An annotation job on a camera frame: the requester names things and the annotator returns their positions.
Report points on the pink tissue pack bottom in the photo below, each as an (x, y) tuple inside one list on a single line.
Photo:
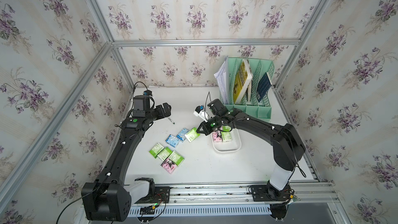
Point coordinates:
[(169, 165)]

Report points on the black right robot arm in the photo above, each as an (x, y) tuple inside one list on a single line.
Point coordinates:
[(288, 147)]

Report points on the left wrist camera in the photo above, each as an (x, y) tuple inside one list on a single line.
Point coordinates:
[(147, 94)]

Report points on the dark blue notebook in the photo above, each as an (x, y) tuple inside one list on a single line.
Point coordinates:
[(263, 87)]

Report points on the aluminium frame profiles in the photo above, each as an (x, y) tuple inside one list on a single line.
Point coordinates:
[(48, 45)]

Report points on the pink tissue pack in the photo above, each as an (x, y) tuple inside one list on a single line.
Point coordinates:
[(216, 137), (169, 165)]

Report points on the white paper stack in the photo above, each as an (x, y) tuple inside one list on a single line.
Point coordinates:
[(222, 77)]

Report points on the white plastic storage box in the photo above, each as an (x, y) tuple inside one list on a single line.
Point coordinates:
[(226, 142)]

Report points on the green plastic file organizer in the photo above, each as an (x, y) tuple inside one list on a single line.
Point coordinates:
[(259, 67)]

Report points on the blue tissue pack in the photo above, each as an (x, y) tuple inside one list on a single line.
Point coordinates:
[(172, 140), (182, 134)]

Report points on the blue tissue pack right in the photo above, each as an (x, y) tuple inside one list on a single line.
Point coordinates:
[(182, 134)]

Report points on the thin book in organizer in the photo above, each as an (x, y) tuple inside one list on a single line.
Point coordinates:
[(249, 91)]

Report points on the blue tissue pack left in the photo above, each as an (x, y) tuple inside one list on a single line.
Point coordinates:
[(172, 140)]

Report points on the green tissue pack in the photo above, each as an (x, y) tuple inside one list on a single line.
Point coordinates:
[(226, 137), (156, 149), (192, 135), (226, 128), (176, 158), (164, 154)]

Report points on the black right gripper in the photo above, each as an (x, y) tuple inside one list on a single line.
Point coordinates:
[(203, 130)]

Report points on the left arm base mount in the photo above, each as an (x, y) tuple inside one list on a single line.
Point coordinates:
[(144, 190)]

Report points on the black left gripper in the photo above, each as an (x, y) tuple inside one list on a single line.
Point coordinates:
[(160, 113)]

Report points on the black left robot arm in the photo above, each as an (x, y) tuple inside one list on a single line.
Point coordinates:
[(109, 198)]

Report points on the yellow book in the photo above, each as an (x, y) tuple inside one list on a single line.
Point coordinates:
[(242, 81)]

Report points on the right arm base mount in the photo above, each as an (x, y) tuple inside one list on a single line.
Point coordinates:
[(268, 193)]

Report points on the aluminium mounting rail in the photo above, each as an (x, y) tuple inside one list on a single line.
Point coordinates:
[(233, 193)]

